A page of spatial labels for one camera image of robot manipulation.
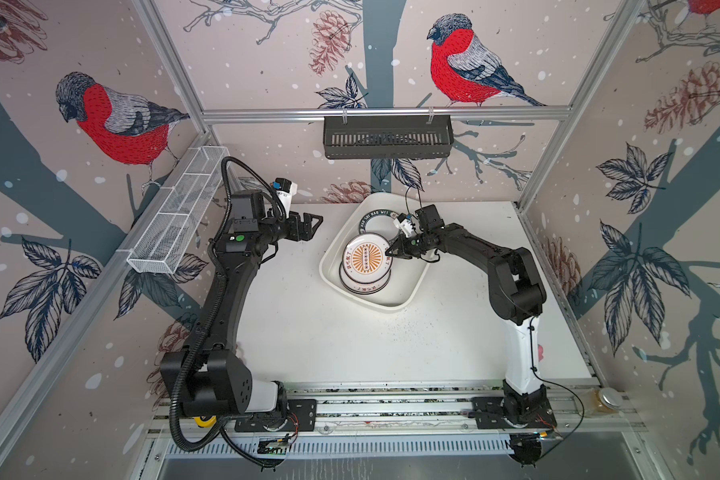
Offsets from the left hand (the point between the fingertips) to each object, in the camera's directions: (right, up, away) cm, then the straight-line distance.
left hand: (307, 214), depth 76 cm
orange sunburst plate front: (+13, -25, +18) cm, 33 cm away
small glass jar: (+70, -43, -10) cm, 83 cm away
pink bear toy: (+65, -39, +6) cm, 76 cm away
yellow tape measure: (-24, -51, -5) cm, 57 cm away
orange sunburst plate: (+14, -23, +19) cm, 33 cm away
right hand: (+22, -12, +20) cm, 32 cm away
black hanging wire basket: (+23, +29, +28) cm, 46 cm away
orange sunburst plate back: (+15, -14, +21) cm, 29 cm away
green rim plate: (+21, -1, +37) cm, 43 cm away
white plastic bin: (+29, -23, +19) cm, 41 cm away
